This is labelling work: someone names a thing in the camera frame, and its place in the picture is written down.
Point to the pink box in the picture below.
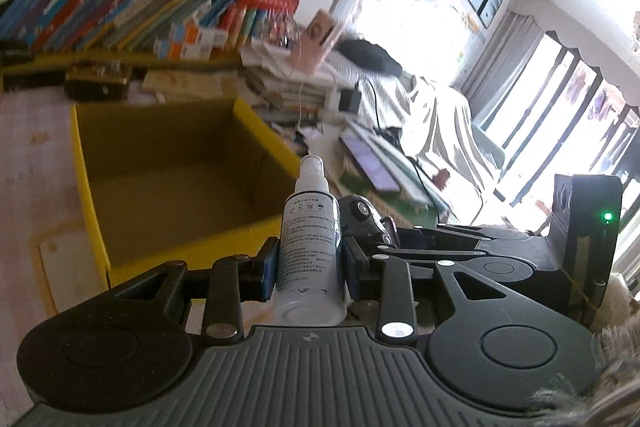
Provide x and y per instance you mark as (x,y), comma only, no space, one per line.
(320,39)

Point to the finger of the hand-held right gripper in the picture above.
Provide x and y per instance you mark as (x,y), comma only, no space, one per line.
(440,254)
(440,232)

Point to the grey curtain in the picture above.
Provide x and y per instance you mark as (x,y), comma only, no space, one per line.
(500,62)

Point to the brown cardboard sheets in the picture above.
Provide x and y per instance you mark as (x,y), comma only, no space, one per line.
(180,86)

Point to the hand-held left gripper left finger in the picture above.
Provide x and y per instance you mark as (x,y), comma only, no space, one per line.
(267,269)

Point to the yellow cardboard box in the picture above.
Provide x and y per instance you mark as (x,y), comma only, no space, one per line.
(175,157)

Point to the black charger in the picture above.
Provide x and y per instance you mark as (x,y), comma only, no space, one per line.
(348,101)

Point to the window with dark bars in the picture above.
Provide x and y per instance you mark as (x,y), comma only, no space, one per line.
(565,122)

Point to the orange white small box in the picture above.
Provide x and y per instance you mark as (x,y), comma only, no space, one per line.
(182,51)
(200,36)

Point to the black furry object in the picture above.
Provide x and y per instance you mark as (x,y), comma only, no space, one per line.
(372,57)

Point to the black box with gold trim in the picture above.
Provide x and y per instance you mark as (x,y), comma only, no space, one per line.
(97,82)

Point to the white scalloped valance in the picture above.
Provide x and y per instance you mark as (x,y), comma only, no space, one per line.
(575,22)

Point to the row of colourful books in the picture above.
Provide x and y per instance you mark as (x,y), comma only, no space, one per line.
(100,7)

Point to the white spray bottle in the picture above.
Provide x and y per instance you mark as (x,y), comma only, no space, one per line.
(310,247)

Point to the pile of books and papers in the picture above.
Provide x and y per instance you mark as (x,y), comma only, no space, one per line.
(285,87)

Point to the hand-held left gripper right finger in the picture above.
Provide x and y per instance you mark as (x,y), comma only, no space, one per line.
(352,272)

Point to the tablet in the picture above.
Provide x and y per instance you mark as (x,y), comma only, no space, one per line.
(372,164)

